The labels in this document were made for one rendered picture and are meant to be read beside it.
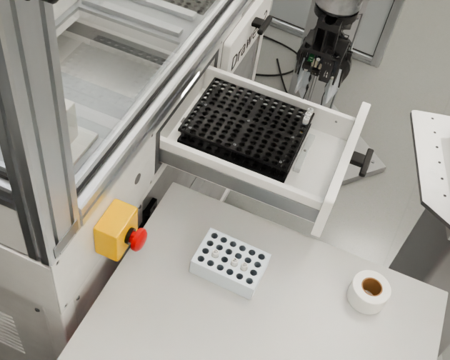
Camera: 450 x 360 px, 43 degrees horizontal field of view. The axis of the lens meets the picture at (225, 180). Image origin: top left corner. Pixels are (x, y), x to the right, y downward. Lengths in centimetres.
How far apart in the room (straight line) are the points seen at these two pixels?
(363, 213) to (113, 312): 140
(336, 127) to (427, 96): 168
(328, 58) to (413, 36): 230
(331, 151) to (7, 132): 72
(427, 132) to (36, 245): 97
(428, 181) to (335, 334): 46
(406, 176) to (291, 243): 137
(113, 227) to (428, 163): 76
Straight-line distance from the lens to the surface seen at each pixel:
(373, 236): 219
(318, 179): 114
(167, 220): 112
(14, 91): 61
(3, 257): 92
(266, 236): 113
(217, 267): 104
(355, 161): 110
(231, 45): 127
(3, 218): 83
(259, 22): 138
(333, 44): 97
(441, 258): 145
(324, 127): 123
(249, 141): 109
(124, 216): 94
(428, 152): 141
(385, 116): 268
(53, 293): 93
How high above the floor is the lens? 167
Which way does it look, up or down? 49 degrees down
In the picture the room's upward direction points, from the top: 10 degrees clockwise
